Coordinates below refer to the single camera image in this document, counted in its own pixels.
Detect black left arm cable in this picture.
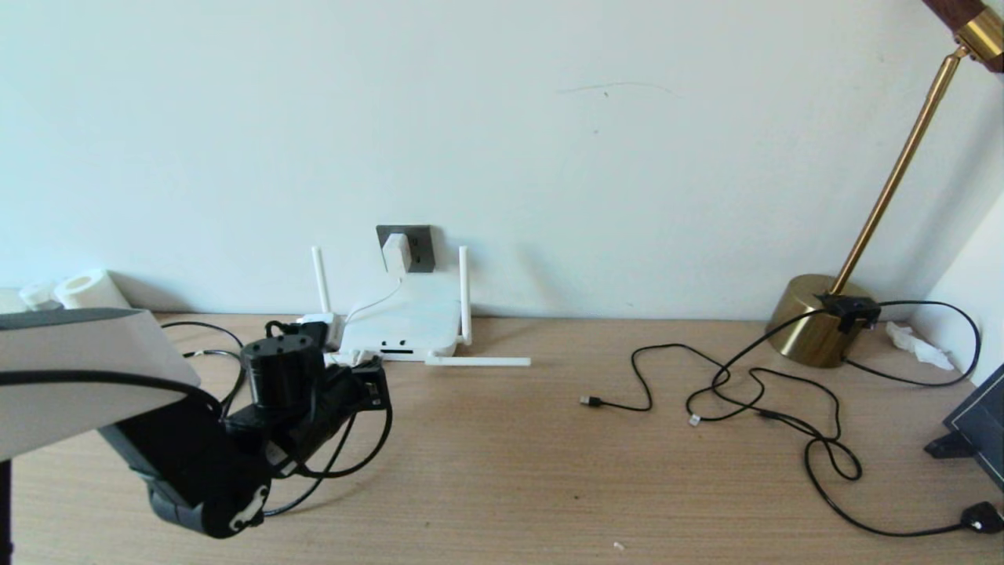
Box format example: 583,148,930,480
0,318,393,479

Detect brass desk lamp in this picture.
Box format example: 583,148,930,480
767,0,1004,370

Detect black lamp power cable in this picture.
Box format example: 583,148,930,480
710,300,1004,538

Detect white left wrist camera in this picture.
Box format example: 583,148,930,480
298,312,344,350

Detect white paper roll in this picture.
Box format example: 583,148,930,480
53,269,130,309

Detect black clip stand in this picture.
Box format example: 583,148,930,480
924,432,981,460

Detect black charging pad cable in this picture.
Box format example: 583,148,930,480
161,320,249,417

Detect small clear jar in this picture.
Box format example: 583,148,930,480
17,281,62,311

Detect crumpled white tissue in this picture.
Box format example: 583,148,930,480
886,322,956,371

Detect white power adapter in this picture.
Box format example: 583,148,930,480
382,233,414,277

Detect black USB cable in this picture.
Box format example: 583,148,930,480
580,344,844,442

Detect grey wall socket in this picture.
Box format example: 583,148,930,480
376,224,435,274

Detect white router with antennas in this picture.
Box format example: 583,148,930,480
310,246,532,368

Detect thin white adapter cable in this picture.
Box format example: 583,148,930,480
326,275,405,370

